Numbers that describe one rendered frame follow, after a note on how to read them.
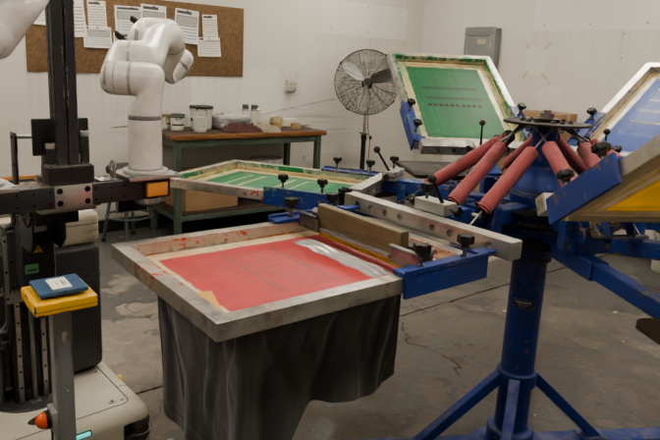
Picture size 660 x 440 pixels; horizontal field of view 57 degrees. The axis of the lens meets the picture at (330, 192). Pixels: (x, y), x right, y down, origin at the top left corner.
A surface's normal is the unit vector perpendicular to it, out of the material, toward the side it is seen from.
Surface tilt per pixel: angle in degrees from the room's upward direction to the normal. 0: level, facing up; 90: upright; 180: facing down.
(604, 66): 90
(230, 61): 90
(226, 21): 90
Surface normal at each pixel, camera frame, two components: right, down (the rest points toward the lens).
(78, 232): 0.66, 0.18
